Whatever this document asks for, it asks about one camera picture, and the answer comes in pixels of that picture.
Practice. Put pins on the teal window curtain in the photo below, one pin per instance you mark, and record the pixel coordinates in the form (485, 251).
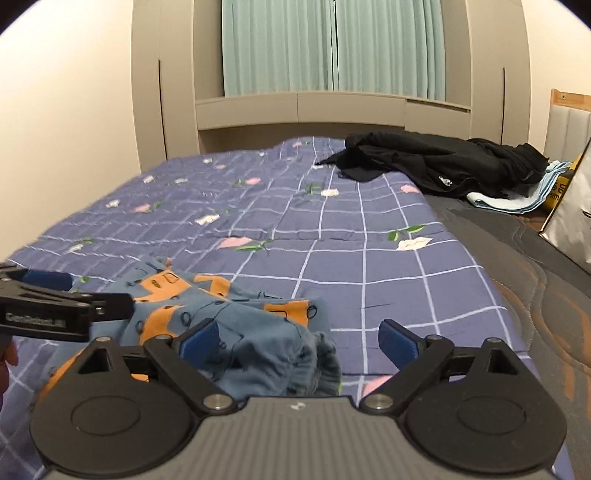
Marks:
(379, 46)

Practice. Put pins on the black clothing pile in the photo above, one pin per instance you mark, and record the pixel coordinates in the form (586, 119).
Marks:
(440, 165)

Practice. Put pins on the blue orange patterned pants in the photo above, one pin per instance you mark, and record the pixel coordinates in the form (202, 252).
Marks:
(268, 346)

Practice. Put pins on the light blue white cloth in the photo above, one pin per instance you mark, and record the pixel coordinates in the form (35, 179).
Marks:
(512, 202)

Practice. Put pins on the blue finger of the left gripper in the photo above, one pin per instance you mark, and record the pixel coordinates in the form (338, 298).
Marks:
(47, 279)

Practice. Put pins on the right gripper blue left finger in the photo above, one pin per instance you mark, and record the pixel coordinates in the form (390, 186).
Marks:
(180, 362)

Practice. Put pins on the wooden padded chair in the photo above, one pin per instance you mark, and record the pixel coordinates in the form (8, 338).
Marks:
(568, 129)

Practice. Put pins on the beige wardrobe headboard unit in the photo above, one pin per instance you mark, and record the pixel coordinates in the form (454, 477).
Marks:
(214, 76)

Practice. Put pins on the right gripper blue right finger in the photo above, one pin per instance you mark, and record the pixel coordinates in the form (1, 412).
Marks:
(420, 363)

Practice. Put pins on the person's left hand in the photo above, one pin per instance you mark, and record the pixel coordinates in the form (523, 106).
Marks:
(9, 358)

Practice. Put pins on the white paper bag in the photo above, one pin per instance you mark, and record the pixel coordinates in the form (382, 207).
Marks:
(568, 227)

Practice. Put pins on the grey quilted mattress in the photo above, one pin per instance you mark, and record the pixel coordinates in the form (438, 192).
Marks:
(547, 295)

